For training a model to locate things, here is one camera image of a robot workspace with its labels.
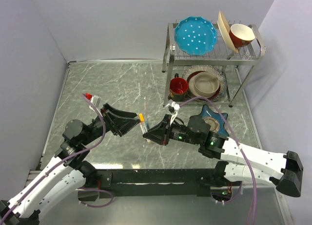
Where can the metal dish rack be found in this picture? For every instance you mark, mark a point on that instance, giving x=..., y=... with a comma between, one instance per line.
x=220, y=56

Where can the blue pen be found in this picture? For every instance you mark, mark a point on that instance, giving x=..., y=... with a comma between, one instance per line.
x=148, y=127

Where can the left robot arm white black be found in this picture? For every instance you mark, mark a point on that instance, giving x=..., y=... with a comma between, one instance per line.
x=67, y=169

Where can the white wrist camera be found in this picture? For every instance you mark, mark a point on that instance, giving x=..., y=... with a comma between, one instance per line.
x=173, y=107
x=94, y=99

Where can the red mug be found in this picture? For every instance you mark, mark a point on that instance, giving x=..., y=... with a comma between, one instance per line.
x=178, y=88

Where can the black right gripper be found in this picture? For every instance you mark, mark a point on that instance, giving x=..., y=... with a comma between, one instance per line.
x=159, y=134

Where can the red white bowl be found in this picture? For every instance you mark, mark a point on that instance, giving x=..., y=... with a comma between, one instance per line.
x=241, y=35

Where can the beige bowl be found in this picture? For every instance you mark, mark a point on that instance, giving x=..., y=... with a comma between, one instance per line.
x=206, y=83

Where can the dark red plate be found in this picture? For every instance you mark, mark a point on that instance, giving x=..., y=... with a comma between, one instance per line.
x=191, y=75

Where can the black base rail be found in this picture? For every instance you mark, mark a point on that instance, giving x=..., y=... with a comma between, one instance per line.
x=157, y=182

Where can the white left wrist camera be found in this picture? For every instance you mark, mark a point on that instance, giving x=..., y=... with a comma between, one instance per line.
x=94, y=99

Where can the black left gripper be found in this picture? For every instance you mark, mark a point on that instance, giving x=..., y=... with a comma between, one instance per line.
x=119, y=121

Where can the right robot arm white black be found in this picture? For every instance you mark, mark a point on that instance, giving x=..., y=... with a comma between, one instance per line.
x=242, y=162

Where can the white pen yellow tip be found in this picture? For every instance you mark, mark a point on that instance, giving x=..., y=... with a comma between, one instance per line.
x=142, y=128

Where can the yellow pen cap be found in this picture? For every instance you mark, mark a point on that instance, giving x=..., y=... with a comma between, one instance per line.
x=141, y=117

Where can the blue polka dot plate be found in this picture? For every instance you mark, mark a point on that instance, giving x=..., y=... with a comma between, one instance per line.
x=196, y=36

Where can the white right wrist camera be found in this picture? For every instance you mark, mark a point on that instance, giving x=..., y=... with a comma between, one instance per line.
x=173, y=107

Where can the blue star shaped dish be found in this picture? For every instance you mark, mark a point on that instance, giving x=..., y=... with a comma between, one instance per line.
x=220, y=119

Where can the small round patterned saucer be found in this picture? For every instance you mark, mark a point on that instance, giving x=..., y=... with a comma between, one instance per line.
x=214, y=124

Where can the cream plate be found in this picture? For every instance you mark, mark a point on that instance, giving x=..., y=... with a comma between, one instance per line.
x=224, y=29

